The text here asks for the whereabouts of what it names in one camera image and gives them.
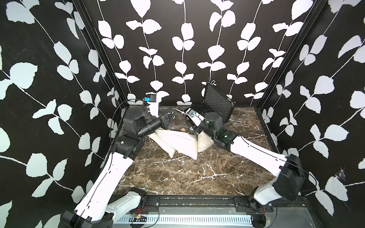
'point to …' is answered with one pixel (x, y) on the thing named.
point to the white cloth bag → (204, 141)
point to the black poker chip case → (215, 99)
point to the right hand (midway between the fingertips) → (193, 112)
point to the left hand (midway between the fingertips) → (175, 108)
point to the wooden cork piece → (183, 129)
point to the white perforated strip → (201, 219)
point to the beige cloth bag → (191, 146)
